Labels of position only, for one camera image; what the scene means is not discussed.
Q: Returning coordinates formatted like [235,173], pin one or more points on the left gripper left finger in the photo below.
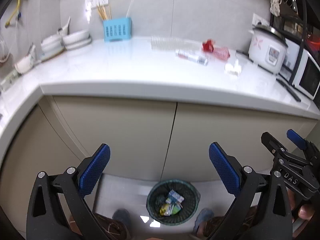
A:
[46,218]

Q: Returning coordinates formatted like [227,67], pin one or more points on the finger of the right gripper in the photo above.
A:
[276,148]
[296,139]

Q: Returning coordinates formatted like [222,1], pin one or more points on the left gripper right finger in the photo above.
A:
[261,208]

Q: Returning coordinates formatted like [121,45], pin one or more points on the white tissue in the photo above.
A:
[234,69]

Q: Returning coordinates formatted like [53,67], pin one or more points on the green white carton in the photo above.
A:
[175,208]

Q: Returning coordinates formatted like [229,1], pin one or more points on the blue white milk carton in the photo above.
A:
[174,197]

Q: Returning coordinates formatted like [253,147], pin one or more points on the yellow snack packet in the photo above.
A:
[165,210]

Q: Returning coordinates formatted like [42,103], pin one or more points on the red mesh net bag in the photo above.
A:
[221,53]

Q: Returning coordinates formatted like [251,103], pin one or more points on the clear bubble wrap sheet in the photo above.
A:
[173,44]

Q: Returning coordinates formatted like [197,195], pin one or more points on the dark green mesh trash bin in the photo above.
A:
[159,193]

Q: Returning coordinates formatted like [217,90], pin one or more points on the person right hand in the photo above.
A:
[305,212]

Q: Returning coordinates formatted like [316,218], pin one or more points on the white microwave oven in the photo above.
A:
[306,79]

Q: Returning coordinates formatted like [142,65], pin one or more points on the white rice cooker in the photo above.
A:
[267,48]

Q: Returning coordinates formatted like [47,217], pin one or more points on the red plastic basin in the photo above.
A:
[313,42]

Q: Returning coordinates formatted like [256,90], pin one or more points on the black metal shelf rack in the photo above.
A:
[297,22]

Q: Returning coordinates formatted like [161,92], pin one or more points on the hanging white cloth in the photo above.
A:
[275,7]

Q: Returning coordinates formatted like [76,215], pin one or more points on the patterned small bowl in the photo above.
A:
[26,63]

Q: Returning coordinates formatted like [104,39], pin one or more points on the stacked white bowls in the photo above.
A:
[51,47]

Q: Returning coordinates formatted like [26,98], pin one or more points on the white bowl on plate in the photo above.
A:
[77,40]

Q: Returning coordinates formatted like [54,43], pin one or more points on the blue chopstick holder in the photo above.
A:
[117,29]

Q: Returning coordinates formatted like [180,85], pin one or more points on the wooden chopsticks bundle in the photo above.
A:
[104,12]

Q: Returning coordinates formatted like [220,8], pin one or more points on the right wall socket panel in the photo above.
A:
[258,20]

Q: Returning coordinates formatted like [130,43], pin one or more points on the wall socket panel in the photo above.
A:
[258,20]
[91,4]

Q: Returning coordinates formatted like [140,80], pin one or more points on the left wall socket panel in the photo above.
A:
[91,4]

